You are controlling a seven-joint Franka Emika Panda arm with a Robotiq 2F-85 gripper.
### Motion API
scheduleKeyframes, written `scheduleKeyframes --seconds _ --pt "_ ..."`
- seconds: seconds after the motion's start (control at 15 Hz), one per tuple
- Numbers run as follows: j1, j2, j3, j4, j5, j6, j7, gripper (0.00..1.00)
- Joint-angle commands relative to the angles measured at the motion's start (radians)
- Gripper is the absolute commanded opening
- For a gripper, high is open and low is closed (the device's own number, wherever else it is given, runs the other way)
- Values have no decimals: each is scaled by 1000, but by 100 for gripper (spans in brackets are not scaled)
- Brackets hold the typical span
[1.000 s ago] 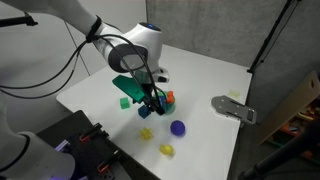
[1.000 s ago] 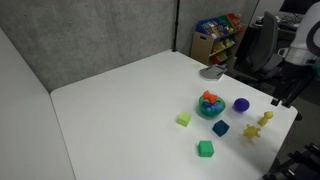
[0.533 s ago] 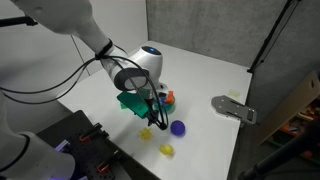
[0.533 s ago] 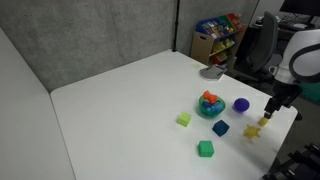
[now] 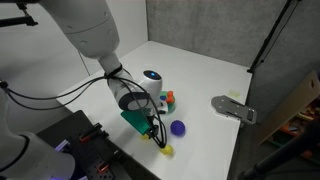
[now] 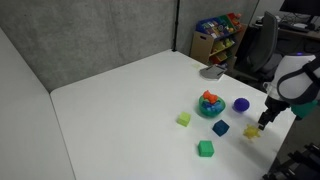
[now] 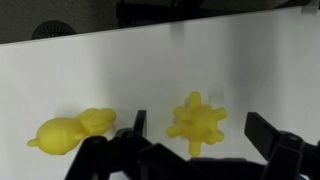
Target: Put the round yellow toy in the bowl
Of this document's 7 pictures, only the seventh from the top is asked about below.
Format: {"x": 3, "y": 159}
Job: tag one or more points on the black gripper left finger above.
{"x": 110, "y": 153}

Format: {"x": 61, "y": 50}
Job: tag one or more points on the yellow figure toy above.
{"x": 60, "y": 135}

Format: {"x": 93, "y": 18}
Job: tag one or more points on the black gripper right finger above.
{"x": 286, "y": 150}

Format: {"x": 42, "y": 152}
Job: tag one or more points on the round yellow spiky toy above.
{"x": 197, "y": 124}

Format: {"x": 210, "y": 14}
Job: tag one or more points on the round black grille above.
{"x": 53, "y": 30}

